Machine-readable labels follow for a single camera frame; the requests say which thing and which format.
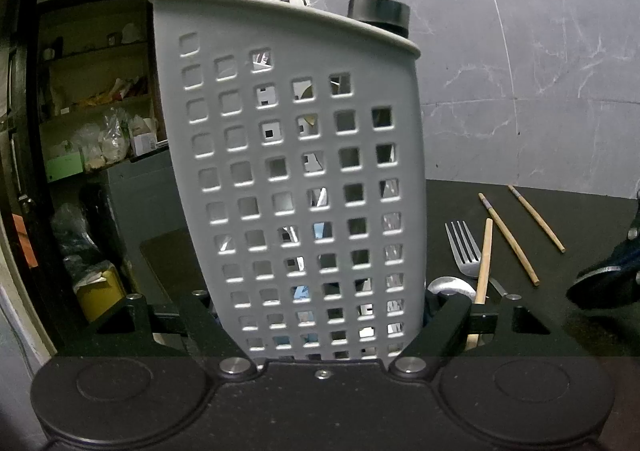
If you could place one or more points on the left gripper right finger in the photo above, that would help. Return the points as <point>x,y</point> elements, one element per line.
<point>442,338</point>

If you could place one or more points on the yellow jerry can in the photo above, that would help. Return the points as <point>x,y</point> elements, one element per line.
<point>98,290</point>

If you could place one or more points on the white box on shelf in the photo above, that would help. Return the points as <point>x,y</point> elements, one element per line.
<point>142,133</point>

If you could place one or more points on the small silver spoon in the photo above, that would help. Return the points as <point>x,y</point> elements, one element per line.
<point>451,285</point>

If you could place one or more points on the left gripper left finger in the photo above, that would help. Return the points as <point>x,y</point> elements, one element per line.
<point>218,353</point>

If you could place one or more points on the green box on shelf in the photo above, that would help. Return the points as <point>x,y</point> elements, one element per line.
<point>64,166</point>

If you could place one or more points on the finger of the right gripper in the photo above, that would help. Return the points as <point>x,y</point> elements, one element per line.
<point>614,282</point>

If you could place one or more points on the purple tipped wooden chopstick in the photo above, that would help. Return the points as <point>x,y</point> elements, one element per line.
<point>538,218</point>
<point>511,240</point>

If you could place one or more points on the grey perforated utensil basket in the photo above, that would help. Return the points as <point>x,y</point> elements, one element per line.
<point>296,142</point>

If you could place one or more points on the black handled peeler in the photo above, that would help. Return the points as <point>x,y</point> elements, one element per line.
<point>390,15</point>

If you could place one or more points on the dark grey cabinet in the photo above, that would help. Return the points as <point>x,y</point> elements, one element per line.
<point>145,203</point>

